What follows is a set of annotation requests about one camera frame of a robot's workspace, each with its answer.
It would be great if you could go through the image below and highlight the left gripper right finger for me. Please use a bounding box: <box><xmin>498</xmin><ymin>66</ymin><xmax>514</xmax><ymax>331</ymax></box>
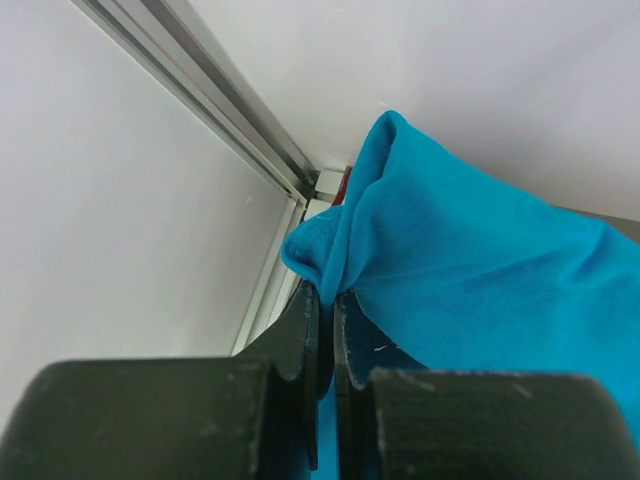
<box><xmin>333</xmin><ymin>292</ymin><xmax>639</xmax><ymax>479</ymax></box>

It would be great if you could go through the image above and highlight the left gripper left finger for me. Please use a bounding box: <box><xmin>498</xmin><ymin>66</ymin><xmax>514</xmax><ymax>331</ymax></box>
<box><xmin>1</xmin><ymin>282</ymin><xmax>320</xmax><ymax>479</ymax></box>

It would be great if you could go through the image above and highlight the blue t shirt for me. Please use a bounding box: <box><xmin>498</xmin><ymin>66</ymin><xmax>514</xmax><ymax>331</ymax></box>
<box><xmin>280</xmin><ymin>109</ymin><xmax>640</xmax><ymax>480</ymax></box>

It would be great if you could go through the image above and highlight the dark red folded t shirt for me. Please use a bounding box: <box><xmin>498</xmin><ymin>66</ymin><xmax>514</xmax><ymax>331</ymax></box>
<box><xmin>332</xmin><ymin>166</ymin><xmax>353</xmax><ymax>206</ymax></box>

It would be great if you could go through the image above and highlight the aluminium corner frame post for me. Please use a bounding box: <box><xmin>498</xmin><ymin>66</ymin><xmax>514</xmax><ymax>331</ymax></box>
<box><xmin>75</xmin><ymin>1</ymin><xmax>343</xmax><ymax>354</ymax></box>

